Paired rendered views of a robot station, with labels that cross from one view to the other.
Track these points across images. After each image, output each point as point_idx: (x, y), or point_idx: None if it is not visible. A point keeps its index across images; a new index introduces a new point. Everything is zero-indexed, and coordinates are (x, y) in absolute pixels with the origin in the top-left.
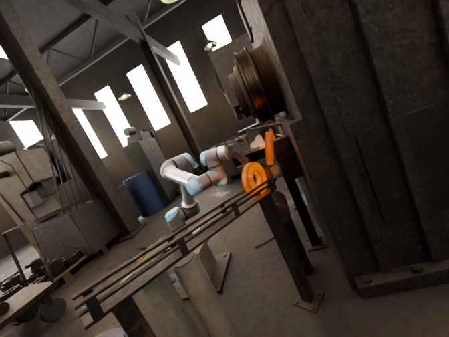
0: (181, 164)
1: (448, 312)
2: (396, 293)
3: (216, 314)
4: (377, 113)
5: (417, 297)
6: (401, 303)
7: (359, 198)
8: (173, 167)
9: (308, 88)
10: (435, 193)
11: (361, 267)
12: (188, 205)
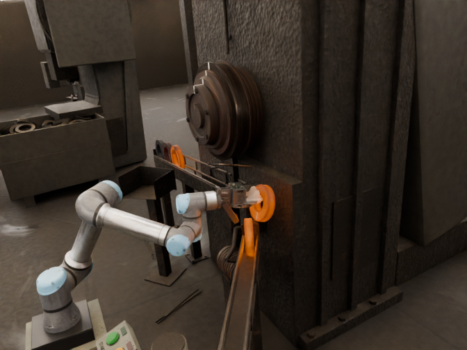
0: (111, 201)
1: (362, 348)
2: (328, 342)
3: None
4: (348, 187)
5: (342, 342)
6: (334, 349)
7: (324, 259)
8: (110, 207)
9: (314, 155)
10: (363, 254)
11: (306, 323)
12: (83, 264)
